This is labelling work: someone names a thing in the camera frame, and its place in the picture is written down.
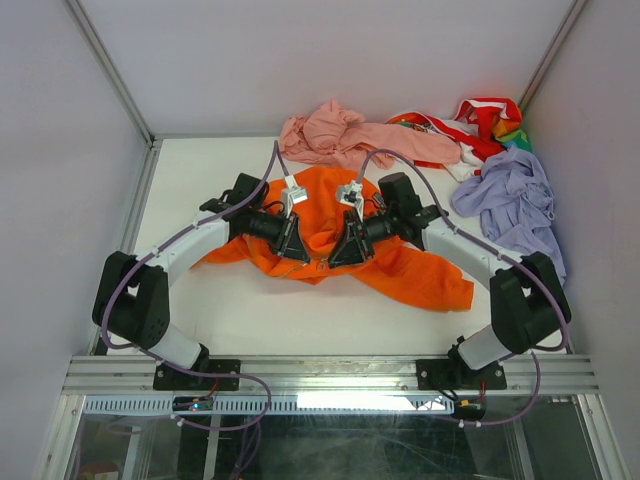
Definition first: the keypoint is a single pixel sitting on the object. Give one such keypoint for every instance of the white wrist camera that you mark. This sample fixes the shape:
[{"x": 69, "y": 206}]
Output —
[
  {"x": 351, "y": 195},
  {"x": 292, "y": 194}
]

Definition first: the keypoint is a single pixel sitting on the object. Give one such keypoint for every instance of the red white garment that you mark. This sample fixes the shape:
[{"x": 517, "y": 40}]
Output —
[{"x": 470, "y": 128}]

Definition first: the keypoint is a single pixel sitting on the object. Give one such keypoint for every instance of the lavender shirt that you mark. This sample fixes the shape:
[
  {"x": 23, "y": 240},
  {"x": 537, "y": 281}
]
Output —
[{"x": 514, "y": 200}]

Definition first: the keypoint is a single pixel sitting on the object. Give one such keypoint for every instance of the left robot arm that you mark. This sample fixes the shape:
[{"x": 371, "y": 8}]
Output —
[{"x": 133, "y": 302}]

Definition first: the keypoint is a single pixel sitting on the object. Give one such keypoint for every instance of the right aluminium frame post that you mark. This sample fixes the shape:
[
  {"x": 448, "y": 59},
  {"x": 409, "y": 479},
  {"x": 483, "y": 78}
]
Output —
[{"x": 543, "y": 68}]

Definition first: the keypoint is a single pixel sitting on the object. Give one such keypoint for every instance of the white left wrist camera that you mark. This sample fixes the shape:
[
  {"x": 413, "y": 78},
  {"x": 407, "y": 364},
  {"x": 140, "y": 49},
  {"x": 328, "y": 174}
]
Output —
[{"x": 292, "y": 194}]

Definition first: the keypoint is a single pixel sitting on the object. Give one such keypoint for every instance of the slotted cable duct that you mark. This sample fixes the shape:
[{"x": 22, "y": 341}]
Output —
[{"x": 305, "y": 403}]

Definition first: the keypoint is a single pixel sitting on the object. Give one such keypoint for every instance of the left aluminium frame post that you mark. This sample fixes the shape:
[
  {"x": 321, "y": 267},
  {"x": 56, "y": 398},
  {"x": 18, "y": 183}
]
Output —
[{"x": 97, "y": 47}]

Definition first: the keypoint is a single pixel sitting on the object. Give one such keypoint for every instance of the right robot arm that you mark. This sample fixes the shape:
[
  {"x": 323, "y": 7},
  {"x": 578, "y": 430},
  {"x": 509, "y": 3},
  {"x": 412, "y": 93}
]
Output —
[{"x": 527, "y": 300}]

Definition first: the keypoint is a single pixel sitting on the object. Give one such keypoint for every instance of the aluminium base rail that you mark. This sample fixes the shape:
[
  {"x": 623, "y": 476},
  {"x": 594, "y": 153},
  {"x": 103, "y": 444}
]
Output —
[{"x": 554, "y": 374}]

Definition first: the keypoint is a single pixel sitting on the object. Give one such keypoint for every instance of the aluminium frame post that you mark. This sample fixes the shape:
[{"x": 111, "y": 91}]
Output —
[
  {"x": 97, "y": 47},
  {"x": 543, "y": 68}
]

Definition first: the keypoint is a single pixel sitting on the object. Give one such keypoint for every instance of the rainbow coloured cloth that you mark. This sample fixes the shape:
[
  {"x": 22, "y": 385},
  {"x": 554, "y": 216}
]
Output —
[{"x": 508, "y": 132}]

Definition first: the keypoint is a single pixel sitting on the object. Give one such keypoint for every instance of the orange zip jacket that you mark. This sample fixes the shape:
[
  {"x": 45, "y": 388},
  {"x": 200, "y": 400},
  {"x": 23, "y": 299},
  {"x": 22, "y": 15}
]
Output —
[{"x": 322, "y": 237}]

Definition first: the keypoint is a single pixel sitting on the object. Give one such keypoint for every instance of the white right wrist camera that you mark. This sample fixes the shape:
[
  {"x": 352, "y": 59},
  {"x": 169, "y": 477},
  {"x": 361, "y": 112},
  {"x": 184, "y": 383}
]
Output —
[{"x": 351, "y": 195}]

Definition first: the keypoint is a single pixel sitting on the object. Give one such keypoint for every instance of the pink garment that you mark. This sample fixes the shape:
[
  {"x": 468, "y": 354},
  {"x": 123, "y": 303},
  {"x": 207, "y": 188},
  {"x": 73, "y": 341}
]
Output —
[{"x": 333, "y": 135}]

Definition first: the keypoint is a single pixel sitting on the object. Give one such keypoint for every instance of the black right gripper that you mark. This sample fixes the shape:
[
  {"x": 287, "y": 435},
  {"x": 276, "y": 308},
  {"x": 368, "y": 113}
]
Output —
[{"x": 350, "y": 250}]

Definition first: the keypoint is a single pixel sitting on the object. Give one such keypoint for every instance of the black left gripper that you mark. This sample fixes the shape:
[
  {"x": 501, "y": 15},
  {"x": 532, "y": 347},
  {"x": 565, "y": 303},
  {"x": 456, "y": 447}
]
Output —
[{"x": 288, "y": 243}]

